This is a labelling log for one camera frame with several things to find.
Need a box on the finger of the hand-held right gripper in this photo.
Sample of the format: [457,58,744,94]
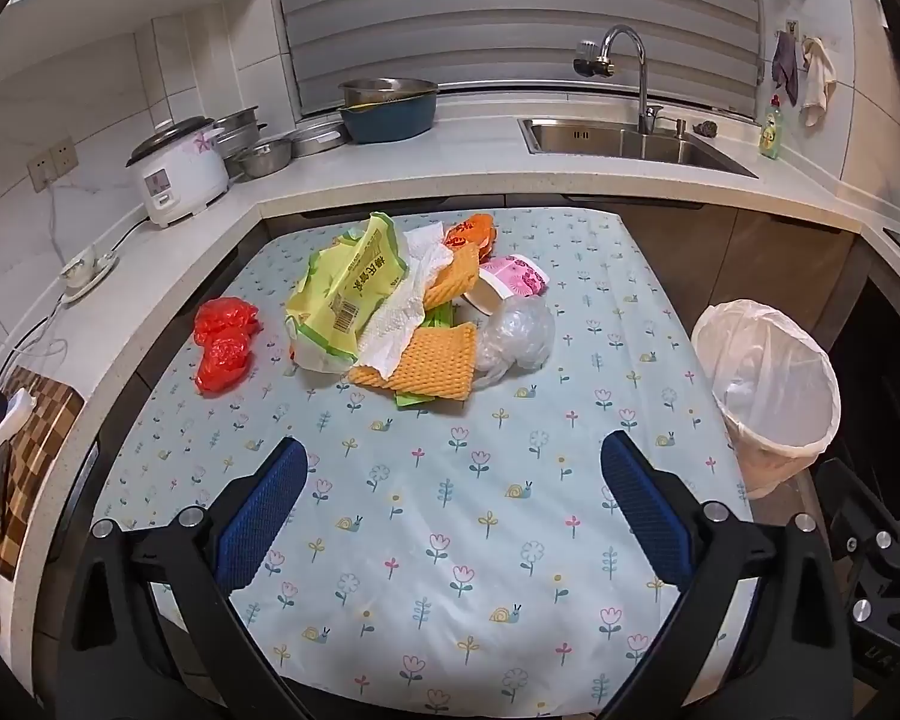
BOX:
[816,457,900,567]

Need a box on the white paper towel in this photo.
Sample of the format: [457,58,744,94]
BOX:
[356,223,458,377]

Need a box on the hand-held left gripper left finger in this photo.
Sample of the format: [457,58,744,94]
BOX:
[60,435,323,720]

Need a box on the yellow green packaging bag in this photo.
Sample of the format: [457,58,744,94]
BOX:
[285,211,425,374]

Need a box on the white power strip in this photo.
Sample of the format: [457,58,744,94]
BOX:
[60,247,121,295]

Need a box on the stacked steel pot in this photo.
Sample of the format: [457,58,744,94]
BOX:
[214,106,271,160]

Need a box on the floral light blue tablecloth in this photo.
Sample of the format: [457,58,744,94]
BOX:
[90,206,758,720]

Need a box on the black power cable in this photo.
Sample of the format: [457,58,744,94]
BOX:
[103,211,152,254]

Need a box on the white cable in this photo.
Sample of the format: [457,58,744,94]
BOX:
[0,291,70,391]

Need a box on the narrow orange foam net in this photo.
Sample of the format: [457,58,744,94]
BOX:
[429,244,482,308]

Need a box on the steel basin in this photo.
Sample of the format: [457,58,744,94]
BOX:
[337,77,440,110]

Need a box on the grey window blind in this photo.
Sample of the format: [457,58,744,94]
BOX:
[270,0,766,125]

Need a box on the white kitchen counter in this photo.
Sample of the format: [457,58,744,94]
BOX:
[0,109,900,616]

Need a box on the green cardboard box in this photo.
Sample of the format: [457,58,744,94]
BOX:
[394,304,458,410]

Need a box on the blue plastic basin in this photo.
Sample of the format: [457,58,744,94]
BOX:
[337,94,440,145]

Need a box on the green dish soap bottle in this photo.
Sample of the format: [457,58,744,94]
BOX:
[757,95,785,160]

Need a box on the flat steel pan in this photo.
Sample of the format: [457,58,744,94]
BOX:
[285,118,350,158]

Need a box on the grey hanging rag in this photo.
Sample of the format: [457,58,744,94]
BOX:
[771,31,800,107]

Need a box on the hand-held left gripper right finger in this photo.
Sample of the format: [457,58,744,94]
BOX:
[592,431,856,720]

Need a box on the clear plastic bag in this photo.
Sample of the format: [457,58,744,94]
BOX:
[472,298,556,391]

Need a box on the chrome kitchen faucet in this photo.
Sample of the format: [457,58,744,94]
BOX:
[574,25,665,136]

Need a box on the white bin with plastic liner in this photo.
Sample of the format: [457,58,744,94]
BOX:
[691,300,842,500]

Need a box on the white rice cooker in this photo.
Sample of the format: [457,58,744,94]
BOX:
[126,116,230,230]

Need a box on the white phone stand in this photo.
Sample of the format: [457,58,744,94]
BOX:
[0,390,35,466]

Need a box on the red plastic bag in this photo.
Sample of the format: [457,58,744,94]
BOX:
[193,298,263,395]

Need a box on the white hanging rag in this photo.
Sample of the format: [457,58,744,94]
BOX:
[799,36,839,128]

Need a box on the orange plastic wrapper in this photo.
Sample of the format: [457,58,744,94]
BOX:
[442,214,498,263]

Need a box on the brown base cabinet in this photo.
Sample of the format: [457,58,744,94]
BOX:
[615,202,871,331]

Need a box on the stainless steel sink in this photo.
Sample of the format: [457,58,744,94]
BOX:
[517,116,758,179]

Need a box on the pink patterned paper cup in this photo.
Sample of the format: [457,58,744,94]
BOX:
[466,256,550,316]

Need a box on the checkered wooden cutting board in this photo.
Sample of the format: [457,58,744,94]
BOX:
[0,367,85,580]

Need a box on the wide orange foam net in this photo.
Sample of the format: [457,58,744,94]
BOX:
[347,322,479,402]

